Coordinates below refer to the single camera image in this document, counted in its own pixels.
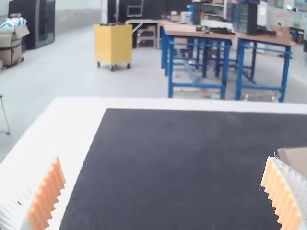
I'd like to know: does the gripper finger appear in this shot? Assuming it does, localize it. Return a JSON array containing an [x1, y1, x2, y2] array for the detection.
[[0, 157, 67, 230], [258, 153, 307, 230]]

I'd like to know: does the cardboard box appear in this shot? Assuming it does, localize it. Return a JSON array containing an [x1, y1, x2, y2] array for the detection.
[[277, 147, 307, 182]]

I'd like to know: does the black mat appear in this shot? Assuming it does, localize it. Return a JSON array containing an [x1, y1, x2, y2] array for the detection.
[[59, 108, 307, 230]]

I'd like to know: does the blue-legged workbench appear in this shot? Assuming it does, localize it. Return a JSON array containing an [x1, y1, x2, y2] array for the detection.
[[234, 30, 297, 103], [160, 20, 237, 100]]

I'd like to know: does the yellow wheeled cart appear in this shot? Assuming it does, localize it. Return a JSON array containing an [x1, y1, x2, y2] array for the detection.
[[94, 23, 133, 72]]

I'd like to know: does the black cabinet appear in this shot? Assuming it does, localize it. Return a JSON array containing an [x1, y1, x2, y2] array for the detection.
[[8, 0, 56, 50]]

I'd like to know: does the strapped cardboard carton stack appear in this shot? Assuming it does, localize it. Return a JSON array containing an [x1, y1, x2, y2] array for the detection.
[[0, 16, 31, 70]]

